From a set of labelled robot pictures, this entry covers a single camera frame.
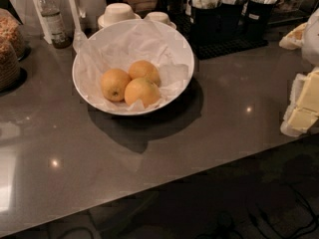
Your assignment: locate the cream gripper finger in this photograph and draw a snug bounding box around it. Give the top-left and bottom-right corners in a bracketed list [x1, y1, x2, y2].
[280, 68, 319, 137]
[279, 23, 306, 50]

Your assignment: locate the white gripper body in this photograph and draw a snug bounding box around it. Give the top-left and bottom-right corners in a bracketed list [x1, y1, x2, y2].
[301, 9, 319, 67]

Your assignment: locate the orange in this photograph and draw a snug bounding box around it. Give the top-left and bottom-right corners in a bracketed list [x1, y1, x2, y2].
[101, 68, 131, 102]
[125, 78, 160, 108]
[129, 60, 160, 86]

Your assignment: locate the white ceramic bowl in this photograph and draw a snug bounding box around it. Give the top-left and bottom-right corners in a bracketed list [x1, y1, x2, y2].
[72, 18, 195, 117]

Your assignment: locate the white paper liner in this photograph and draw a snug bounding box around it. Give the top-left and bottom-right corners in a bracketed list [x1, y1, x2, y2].
[72, 20, 190, 113]

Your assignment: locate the upturned white cup left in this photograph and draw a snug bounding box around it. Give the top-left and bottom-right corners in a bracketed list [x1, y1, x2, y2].
[98, 3, 140, 29]

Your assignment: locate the clear bottle with black cap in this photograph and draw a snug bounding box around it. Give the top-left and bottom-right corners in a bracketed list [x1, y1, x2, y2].
[38, 0, 71, 49]

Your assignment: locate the white menu card holder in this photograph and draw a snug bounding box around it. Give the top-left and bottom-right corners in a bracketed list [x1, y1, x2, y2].
[30, 0, 84, 45]

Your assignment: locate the upper cereal jar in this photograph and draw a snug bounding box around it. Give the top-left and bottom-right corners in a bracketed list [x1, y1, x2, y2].
[0, 8, 26, 59]

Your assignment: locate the cereal jar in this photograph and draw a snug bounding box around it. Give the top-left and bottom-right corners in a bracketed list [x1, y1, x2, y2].
[0, 8, 26, 59]
[0, 38, 20, 91]

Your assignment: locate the lower cereal jar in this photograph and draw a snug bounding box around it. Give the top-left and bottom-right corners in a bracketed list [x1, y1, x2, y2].
[0, 38, 20, 91]

